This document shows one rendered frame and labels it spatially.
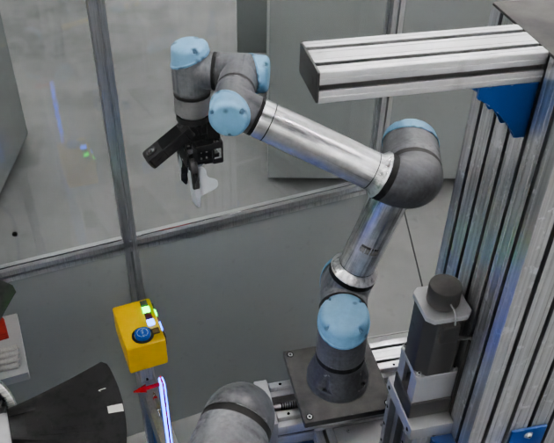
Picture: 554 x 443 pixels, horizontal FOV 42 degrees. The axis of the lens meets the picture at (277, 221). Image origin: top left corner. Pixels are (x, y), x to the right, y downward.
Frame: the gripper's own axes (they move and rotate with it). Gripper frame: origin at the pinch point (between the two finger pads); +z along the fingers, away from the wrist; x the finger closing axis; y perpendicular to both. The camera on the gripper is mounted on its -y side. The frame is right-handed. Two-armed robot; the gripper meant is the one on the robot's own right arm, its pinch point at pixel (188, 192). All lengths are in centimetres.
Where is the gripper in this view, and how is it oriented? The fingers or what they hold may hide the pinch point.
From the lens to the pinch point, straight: 163.0
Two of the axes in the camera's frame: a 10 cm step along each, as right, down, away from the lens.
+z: -0.2, 7.8, 6.3
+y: 9.2, -2.3, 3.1
